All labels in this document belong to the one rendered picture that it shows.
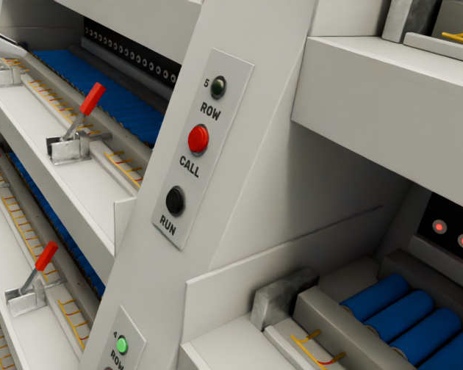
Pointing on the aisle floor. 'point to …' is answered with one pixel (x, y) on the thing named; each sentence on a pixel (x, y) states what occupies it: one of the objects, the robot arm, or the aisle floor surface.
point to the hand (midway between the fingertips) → (1, 50)
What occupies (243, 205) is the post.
